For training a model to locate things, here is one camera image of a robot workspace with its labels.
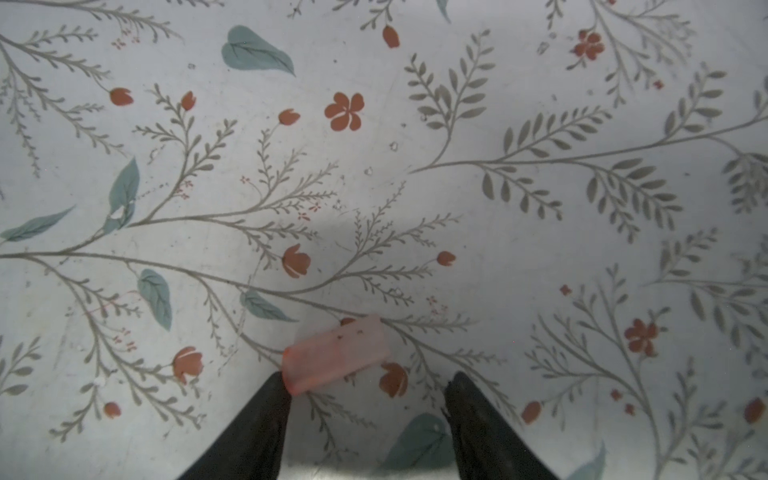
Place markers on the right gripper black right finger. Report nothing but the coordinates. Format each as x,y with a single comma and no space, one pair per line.
485,445

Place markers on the clear pink pen cap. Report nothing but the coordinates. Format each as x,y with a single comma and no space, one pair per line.
329,356

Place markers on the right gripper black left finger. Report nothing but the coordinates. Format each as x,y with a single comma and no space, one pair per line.
251,446

